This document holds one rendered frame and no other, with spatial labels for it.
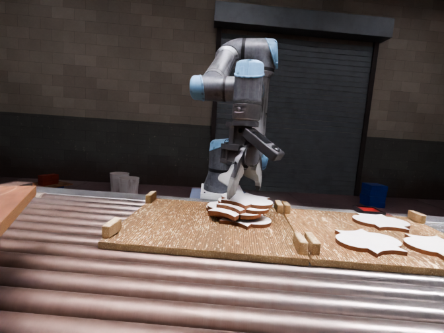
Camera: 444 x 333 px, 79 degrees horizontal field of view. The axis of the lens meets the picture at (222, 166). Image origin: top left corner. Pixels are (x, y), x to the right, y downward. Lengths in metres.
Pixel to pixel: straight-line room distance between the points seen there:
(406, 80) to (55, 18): 6.84
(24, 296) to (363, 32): 5.99
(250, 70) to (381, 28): 5.64
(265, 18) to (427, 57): 3.44
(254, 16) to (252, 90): 4.83
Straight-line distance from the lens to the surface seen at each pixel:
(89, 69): 5.93
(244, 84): 0.71
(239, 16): 5.47
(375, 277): 0.61
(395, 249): 0.68
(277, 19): 5.58
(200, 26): 5.74
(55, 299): 0.48
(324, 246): 0.63
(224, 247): 0.56
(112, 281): 0.49
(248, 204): 0.68
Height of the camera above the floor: 1.16
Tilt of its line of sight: 7 degrees down
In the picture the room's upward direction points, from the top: 4 degrees clockwise
